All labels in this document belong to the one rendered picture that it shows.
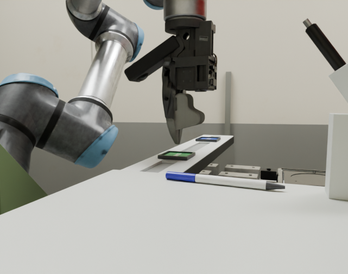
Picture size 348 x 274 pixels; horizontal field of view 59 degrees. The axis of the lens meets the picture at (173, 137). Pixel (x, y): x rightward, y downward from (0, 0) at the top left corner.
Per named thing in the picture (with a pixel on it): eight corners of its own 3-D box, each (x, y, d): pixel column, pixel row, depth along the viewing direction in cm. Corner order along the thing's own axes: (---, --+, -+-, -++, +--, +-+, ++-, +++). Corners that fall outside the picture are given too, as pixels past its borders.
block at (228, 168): (260, 178, 74) (260, 166, 73) (259, 181, 70) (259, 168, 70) (226, 175, 76) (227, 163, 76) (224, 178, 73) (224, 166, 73)
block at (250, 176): (257, 186, 66) (258, 173, 66) (256, 191, 63) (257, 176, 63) (220, 183, 69) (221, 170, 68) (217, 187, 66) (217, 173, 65)
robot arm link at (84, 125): (29, 156, 67) (94, 25, 102) (92, 181, 73) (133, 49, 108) (45, 129, 59) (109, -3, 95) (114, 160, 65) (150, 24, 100)
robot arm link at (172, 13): (156, -8, 51) (172, 7, 58) (157, 21, 51) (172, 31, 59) (201, -13, 48) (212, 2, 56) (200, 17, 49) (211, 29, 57)
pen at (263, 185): (285, 181, 33) (168, 170, 39) (285, 184, 32) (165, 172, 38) (285, 190, 34) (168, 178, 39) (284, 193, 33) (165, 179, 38)
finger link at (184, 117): (197, 147, 52) (198, 92, 51) (165, 145, 54) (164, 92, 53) (202, 145, 55) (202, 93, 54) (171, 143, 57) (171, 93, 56)
